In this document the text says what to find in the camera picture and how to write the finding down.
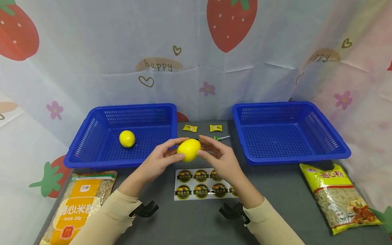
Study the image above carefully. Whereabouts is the person's right hand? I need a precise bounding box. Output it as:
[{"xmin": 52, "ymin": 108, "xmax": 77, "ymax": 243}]
[{"xmin": 197, "ymin": 135, "xmax": 246, "ymax": 187}]

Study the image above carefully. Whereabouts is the person's left hand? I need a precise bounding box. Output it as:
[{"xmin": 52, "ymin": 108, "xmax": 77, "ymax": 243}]
[{"xmin": 136, "ymin": 137, "xmax": 190, "ymax": 184}]

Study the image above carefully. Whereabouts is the yellow lemon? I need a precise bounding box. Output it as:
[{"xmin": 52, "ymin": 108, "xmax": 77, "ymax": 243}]
[
  {"xmin": 119, "ymin": 130, "xmax": 136, "ymax": 148},
  {"xmin": 177, "ymin": 138, "xmax": 202, "ymax": 163}
]

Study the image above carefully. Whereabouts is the person's right forearm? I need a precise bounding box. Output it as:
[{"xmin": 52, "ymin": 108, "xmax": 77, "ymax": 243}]
[{"xmin": 233, "ymin": 177, "xmax": 306, "ymax": 245}]

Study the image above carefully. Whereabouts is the person's left forearm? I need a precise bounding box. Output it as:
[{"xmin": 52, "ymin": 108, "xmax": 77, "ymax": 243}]
[{"xmin": 70, "ymin": 173, "xmax": 151, "ymax": 245}]

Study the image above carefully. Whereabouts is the blue plastic mesh basket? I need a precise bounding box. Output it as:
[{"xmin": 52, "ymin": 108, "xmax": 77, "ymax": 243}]
[
  {"xmin": 232, "ymin": 101, "xmax": 352, "ymax": 166},
  {"xmin": 63, "ymin": 103, "xmax": 178, "ymax": 169}
]

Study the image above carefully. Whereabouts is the sheet of round fruit stickers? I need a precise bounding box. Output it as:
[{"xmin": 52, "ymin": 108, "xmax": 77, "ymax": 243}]
[{"xmin": 174, "ymin": 168, "xmax": 240, "ymax": 201}]

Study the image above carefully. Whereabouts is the black wrist band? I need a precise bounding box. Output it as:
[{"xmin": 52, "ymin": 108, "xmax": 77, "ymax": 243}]
[
  {"xmin": 218, "ymin": 202, "xmax": 251, "ymax": 226},
  {"xmin": 129, "ymin": 200, "xmax": 159, "ymax": 218}
]

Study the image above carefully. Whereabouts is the pasta bag with orange label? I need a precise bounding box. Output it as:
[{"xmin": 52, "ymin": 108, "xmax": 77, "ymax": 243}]
[{"xmin": 38, "ymin": 170, "xmax": 118, "ymax": 245}]

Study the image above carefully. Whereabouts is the yellow pasta bag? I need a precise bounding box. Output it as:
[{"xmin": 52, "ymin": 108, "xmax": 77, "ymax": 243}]
[{"xmin": 299, "ymin": 163, "xmax": 382, "ymax": 235}]

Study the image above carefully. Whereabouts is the green-handled small tool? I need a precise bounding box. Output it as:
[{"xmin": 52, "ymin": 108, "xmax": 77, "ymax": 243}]
[{"xmin": 196, "ymin": 135, "xmax": 231, "ymax": 142}]

